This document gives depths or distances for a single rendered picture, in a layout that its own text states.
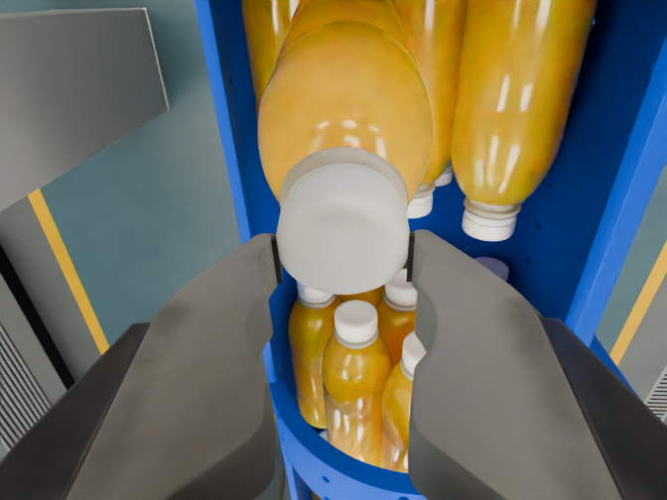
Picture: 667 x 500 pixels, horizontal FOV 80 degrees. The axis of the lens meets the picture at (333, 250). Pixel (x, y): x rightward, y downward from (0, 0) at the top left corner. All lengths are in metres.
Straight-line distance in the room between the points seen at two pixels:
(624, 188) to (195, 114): 1.41
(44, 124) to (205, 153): 0.65
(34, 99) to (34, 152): 0.10
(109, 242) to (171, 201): 0.36
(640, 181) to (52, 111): 1.01
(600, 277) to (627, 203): 0.04
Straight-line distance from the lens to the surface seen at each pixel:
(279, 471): 1.50
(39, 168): 1.01
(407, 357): 0.33
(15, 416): 2.33
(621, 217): 0.24
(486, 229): 0.32
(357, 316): 0.36
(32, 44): 1.06
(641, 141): 0.23
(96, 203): 1.84
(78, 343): 2.43
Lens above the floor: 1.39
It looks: 58 degrees down
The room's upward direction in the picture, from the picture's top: 175 degrees counter-clockwise
